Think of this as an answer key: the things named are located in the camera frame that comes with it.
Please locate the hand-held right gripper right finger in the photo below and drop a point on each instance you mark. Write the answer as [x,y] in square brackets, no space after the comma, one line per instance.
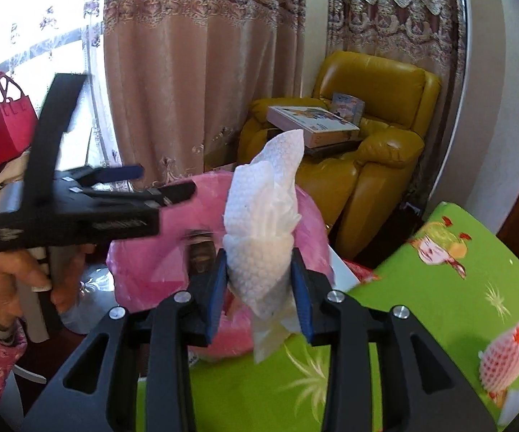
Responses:
[299,301]

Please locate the wide beige patterned curtain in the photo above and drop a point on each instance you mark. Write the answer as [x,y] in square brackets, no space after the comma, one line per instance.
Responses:
[187,76]

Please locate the white carton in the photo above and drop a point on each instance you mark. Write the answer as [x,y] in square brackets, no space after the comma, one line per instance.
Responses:
[344,270]

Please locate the small colourful box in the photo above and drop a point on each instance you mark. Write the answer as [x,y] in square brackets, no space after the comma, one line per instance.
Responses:
[348,107]

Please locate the large white paper tissue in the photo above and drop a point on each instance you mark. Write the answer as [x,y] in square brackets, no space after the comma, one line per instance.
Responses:
[259,261]

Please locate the yellow leather armchair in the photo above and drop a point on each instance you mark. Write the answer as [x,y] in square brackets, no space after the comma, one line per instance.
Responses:
[376,157]

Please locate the flat white printed box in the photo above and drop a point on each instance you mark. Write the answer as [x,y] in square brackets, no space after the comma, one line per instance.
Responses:
[317,123]

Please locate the flat dark box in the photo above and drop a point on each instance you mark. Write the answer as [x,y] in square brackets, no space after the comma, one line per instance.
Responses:
[340,149]

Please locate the pink bin bag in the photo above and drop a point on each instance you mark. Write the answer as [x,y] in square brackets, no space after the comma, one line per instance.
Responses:
[151,270]

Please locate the person's left hand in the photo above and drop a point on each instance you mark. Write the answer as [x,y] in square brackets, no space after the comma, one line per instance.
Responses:
[7,279]

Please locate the narrow beige patterned curtain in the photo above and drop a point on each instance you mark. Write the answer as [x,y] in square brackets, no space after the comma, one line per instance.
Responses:
[389,22]

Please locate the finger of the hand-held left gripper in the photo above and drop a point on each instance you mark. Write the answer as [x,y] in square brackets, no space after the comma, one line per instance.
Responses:
[169,194]
[115,172]

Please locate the sheer floral curtain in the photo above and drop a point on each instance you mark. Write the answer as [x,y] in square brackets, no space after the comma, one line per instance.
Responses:
[84,76]

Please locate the green printed tablecloth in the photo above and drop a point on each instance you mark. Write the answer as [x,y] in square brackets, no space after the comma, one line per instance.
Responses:
[421,315]

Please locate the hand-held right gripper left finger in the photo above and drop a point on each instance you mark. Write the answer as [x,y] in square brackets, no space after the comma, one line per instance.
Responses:
[218,288]

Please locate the dark snack wrapper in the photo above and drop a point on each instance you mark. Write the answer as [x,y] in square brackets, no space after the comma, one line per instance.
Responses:
[201,254]

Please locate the red paper bag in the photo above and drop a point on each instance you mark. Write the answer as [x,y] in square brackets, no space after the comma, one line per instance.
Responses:
[3,139]

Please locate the pink foam fruit net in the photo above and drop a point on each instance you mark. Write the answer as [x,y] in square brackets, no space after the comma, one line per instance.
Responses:
[509,360]

